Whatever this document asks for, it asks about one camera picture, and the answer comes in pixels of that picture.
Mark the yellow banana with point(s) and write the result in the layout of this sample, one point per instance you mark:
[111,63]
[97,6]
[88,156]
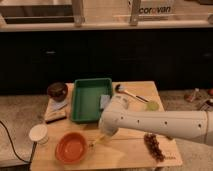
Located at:
[97,140]

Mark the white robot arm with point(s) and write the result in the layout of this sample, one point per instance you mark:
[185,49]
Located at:
[195,126]

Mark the dark brown bowl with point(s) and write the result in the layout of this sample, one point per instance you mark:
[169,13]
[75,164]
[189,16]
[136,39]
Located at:
[57,91]

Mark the red bowl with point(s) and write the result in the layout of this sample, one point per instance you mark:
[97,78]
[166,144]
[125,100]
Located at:
[71,148]

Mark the grey sponge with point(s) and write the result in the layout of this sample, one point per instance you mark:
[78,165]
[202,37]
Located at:
[104,100]

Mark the green plastic tray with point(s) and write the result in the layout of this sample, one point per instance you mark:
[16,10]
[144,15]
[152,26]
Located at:
[86,97]

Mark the light green cup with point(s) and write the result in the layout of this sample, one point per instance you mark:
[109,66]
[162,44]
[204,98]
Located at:
[152,106]

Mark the dark grape bunch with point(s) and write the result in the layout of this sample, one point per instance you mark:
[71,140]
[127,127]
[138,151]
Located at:
[152,144]

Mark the white box with lettering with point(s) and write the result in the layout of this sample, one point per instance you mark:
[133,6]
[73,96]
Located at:
[155,9]

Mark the white paper cup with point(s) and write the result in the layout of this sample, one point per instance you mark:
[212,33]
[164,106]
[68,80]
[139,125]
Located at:
[39,133]

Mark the dish brush with handle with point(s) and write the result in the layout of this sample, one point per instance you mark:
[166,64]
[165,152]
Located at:
[120,89]

